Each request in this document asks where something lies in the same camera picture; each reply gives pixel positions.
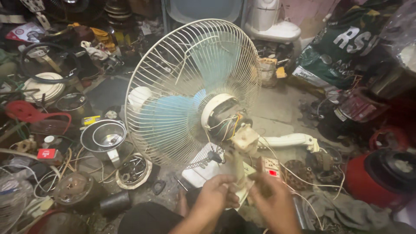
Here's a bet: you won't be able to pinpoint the person's right hand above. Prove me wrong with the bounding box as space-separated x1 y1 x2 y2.
248 171 295 225

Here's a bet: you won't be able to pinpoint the person's left hand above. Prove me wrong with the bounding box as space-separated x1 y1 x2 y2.
194 174 241 216

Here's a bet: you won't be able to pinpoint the rusty round gear disc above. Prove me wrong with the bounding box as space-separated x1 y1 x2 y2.
282 159 315 192

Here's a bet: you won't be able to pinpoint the grey metal tube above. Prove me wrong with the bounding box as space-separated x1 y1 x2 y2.
292 195 308 231

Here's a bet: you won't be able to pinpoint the person's foot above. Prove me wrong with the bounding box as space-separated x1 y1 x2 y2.
176 190 191 218

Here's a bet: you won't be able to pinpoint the white plastic fan neck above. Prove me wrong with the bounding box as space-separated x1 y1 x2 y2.
258 133 320 153

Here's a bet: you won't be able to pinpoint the person's black trousers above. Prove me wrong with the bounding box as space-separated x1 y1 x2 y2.
118 187 264 234

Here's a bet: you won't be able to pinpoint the grey cloth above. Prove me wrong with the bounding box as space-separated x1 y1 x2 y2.
301 192 390 232

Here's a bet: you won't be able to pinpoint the white table fan blue blades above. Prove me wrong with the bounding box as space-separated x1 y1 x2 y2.
125 18 262 208

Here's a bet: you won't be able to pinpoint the small brown carton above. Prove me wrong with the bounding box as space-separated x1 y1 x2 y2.
258 57 279 88

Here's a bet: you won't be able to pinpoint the red round cooker appliance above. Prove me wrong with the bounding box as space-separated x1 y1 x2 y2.
344 149 416 208

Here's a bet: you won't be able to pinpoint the black metal cylinder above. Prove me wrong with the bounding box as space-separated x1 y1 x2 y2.
99 190 131 218

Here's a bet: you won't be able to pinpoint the dark red mixer body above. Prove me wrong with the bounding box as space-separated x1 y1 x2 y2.
334 87 390 123

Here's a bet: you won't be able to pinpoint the steel mixer jar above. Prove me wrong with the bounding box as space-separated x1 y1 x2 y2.
80 119 127 168

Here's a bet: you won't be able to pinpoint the green printed sack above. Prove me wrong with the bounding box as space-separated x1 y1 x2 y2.
292 0 395 90

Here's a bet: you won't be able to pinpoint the brown rusty motor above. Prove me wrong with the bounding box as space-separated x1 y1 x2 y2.
53 171 104 213

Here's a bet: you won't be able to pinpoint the small yellow box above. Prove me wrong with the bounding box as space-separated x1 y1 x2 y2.
81 115 102 127

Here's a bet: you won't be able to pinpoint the white appliance base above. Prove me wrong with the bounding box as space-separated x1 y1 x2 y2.
244 0 302 43

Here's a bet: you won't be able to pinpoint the grey plastic chair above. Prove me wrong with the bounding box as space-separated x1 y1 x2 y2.
161 0 247 33

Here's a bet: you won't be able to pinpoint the round glass lid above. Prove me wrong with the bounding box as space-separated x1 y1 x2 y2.
56 93 88 112

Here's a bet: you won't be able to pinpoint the small red box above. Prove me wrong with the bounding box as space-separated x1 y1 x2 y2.
37 148 57 160

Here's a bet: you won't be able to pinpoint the clear plastic bag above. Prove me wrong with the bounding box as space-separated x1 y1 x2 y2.
379 0 416 75

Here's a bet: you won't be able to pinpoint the white round lid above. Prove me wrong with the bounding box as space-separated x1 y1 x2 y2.
23 72 66 104

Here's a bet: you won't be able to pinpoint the red plastic swatter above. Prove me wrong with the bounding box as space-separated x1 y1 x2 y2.
5 100 72 134

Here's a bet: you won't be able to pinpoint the white socket box red switch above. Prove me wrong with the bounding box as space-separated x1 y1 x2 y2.
260 157 282 179

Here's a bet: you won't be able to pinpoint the thin white cable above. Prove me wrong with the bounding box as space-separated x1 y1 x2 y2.
258 136 346 231

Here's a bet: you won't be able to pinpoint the white ring tray of parts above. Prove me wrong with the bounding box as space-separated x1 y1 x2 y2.
115 153 153 190

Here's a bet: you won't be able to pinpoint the red plastic ring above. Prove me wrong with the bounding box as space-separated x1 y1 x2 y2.
369 126 410 151

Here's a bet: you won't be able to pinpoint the loose wire fan guard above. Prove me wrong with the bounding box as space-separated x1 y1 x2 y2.
0 169 28 234

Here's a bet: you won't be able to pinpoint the black hoop cable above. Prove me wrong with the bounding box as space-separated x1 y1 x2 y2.
20 42 82 84

